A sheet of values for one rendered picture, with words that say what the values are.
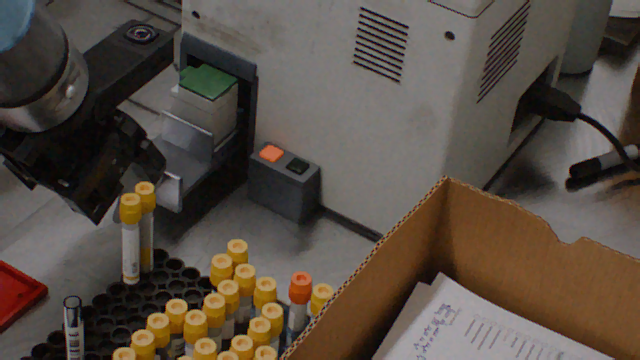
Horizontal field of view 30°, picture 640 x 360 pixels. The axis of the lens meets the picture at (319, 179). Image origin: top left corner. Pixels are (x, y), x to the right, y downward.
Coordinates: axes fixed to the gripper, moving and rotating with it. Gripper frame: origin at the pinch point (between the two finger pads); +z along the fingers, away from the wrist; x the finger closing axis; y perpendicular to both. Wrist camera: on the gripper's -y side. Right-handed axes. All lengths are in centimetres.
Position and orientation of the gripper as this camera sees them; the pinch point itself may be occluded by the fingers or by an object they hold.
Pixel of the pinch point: (146, 177)
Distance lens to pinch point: 106.4
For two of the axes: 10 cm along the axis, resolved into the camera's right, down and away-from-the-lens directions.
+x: 8.4, 4.1, -3.5
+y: -5.1, 8.2, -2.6
